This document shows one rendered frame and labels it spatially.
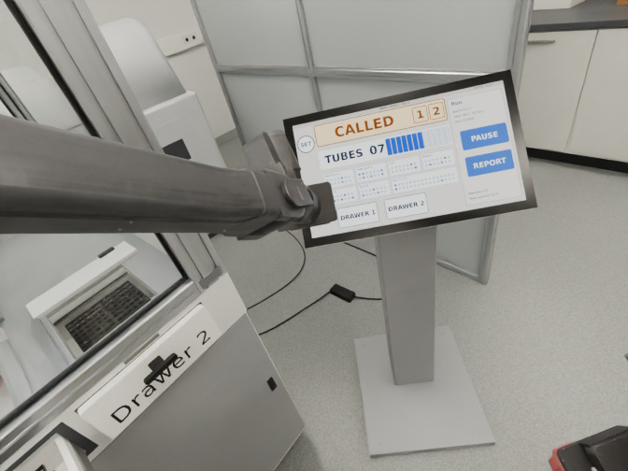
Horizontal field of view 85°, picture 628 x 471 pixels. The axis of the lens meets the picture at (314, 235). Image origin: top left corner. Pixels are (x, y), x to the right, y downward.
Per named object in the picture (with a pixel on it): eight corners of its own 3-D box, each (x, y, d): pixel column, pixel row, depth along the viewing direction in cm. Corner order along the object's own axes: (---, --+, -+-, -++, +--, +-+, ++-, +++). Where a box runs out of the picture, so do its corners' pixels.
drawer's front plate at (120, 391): (222, 334, 83) (205, 305, 77) (112, 440, 68) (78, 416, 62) (219, 331, 84) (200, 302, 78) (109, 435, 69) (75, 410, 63)
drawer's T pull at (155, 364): (179, 357, 71) (176, 353, 70) (148, 386, 67) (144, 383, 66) (170, 349, 73) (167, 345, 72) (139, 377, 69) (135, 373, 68)
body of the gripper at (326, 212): (272, 194, 58) (260, 190, 51) (330, 182, 57) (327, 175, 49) (279, 232, 58) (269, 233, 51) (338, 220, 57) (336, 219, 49)
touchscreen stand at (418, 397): (494, 445, 123) (564, 225, 60) (370, 458, 128) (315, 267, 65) (448, 329, 162) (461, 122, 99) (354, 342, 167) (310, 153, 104)
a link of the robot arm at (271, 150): (237, 237, 41) (295, 206, 38) (197, 151, 41) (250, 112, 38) (283, 225, 52) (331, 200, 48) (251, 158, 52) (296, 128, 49)
